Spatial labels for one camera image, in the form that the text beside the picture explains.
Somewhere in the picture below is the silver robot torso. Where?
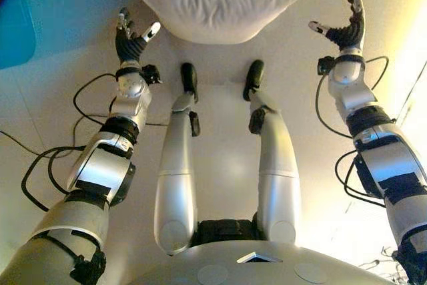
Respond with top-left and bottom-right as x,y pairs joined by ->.
133,240 -> 396,285

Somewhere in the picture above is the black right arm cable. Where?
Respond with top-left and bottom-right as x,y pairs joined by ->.
315,56 -> 390,208

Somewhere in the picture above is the black left robot foot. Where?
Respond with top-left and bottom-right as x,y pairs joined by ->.
179,62 -> 199,102

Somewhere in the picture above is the black right robot foot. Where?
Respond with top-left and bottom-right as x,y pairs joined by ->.
242,59 -> 265,101

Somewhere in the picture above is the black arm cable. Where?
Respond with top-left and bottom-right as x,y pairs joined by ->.
21,73 -> 167,212
315,56 -> 390,208

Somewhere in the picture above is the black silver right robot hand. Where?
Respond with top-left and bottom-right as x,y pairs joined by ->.
308,0 -> 366,55

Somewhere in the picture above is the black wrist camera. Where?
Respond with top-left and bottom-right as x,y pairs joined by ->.
318,55 -> 336,75
141,63 -> 163,85

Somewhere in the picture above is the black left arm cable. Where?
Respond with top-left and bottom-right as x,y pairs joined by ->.
21,73 -> 167,212

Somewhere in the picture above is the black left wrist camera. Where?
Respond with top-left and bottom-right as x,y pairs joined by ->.
141,63 -> 163,85

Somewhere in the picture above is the black robot waist block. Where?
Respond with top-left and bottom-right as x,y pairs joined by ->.
191,218 -> 260,248

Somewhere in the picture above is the silver right robot leg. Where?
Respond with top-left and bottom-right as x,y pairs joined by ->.
248,89 -> 303,244

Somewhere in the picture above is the black robot foot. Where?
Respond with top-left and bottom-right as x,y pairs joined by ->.
242,59 -> 265,101
179,62 -> 199,102

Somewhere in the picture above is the silver left robot leg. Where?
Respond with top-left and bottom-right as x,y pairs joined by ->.
153,93 -> 201,256

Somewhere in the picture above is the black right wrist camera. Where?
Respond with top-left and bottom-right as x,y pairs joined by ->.
318,55 -> 336,75

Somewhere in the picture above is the silver robot leg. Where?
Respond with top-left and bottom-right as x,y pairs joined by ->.
248,89 -> 303,244
153,93 -> 201,256

